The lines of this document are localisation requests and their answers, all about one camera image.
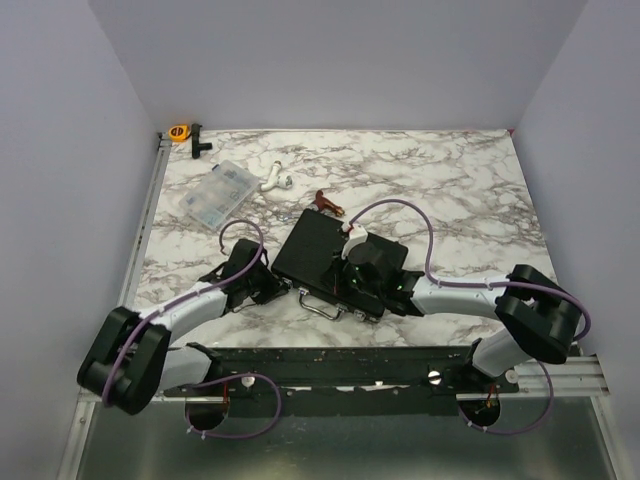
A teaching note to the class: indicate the white pipe fitting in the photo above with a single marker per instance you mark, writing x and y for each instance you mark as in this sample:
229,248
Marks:
276,179

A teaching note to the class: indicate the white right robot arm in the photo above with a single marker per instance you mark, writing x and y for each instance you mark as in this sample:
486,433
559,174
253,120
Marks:
540,319

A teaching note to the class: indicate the brown brass valve fitting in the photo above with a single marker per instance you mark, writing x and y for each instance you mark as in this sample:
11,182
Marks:
321,203

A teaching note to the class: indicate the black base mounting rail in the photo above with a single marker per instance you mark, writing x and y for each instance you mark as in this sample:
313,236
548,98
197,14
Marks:
329,382

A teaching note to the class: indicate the black T-shaped tool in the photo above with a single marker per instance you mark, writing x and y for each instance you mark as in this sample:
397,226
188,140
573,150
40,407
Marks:
198,147

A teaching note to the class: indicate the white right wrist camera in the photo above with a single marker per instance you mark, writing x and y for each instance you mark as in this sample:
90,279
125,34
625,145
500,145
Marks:
356,235

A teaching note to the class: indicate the clear plastic organizer box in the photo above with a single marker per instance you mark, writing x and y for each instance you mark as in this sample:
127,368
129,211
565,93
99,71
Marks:
218,194

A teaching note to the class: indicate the orange tape measure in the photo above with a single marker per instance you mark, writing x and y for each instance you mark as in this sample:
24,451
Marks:
180,133

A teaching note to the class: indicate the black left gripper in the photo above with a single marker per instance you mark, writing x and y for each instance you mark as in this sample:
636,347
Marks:
273,288

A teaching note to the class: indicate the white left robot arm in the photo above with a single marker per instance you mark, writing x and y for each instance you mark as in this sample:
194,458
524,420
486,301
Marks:
133,357

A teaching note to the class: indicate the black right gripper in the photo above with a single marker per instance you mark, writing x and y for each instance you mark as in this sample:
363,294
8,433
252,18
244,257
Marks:
337,268

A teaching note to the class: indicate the black poker chip case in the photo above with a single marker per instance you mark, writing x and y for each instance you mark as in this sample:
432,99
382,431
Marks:
311,258

